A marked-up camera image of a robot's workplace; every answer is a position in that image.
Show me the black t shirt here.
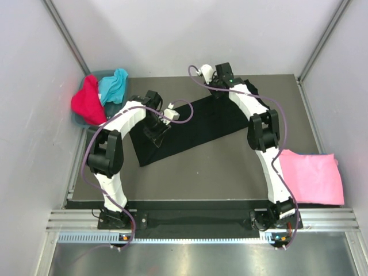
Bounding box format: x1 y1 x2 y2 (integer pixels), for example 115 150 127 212
128 80 271 167

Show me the aluminium front rail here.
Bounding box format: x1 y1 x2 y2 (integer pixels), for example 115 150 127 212
46 208 359 232

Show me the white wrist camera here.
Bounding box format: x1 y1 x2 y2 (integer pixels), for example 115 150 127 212
163 103 180 121
196 64 215 85

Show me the right aluminium frame post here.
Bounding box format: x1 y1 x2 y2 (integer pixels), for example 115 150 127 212
297 0 352 83

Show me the blue laundry basket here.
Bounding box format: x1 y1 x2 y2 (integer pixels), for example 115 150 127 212
72 70 125 128

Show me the slotted grey cable duct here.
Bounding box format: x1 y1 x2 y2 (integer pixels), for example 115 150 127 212
57 232 287 245

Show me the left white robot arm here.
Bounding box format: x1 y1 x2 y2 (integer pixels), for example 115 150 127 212
86 90 179 229

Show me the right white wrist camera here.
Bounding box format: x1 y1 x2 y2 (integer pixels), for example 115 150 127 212
196 64 215 85

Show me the teal t shirt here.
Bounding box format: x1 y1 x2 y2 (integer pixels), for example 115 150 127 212
98 68 128 106

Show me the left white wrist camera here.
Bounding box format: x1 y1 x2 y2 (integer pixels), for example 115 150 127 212
163 103 180 121

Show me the red t shirt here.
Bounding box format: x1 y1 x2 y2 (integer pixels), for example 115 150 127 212
71 74 107 125

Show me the aluminium frame post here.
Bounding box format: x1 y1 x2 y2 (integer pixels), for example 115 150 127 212
41 0 90 75
297 0 352 83

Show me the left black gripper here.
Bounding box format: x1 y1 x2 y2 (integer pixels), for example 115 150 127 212
141 114 171 147

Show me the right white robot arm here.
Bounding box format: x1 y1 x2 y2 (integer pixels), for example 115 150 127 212
197 63 300 231

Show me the folded pink t shirt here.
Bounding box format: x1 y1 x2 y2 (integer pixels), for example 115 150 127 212
279 149 344 205

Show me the left aluminium frame post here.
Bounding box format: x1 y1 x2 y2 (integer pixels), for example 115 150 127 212
41 0 90 75

